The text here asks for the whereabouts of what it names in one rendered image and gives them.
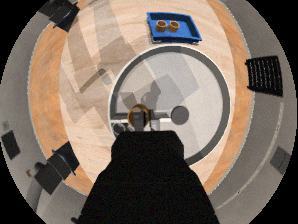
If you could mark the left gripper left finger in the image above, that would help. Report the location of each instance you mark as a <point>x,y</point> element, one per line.
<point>139,124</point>

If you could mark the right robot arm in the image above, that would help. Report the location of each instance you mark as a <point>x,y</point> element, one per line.
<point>48,177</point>

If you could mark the blue shallow tray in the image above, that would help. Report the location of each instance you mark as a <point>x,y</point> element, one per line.
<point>187,28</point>

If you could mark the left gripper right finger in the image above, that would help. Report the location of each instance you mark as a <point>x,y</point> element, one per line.
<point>154,123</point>

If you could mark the bronze ring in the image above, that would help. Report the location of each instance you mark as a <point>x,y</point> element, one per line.
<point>173,26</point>
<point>138,106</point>
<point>161,26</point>

